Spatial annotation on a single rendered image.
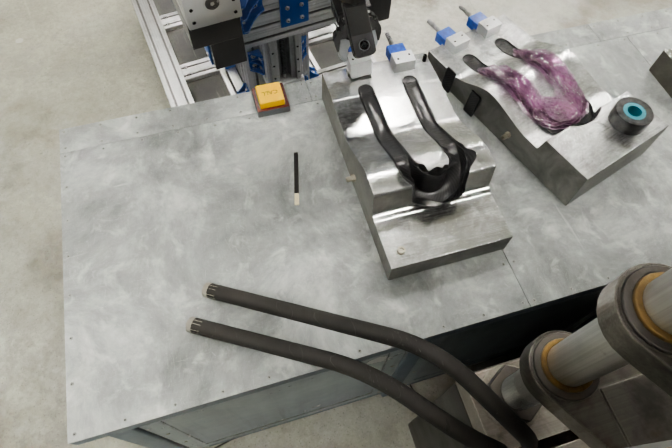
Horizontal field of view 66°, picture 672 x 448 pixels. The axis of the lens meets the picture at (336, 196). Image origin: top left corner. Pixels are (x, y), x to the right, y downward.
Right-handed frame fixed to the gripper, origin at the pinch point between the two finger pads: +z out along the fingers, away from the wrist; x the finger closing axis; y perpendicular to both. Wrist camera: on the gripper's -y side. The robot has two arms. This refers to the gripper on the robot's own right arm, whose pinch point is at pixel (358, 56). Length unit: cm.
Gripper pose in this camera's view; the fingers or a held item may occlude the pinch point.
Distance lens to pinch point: 119.9
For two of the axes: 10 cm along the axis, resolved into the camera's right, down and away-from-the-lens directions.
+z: 0.7, 3.5, 9.3
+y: -2.8, -8.9, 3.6
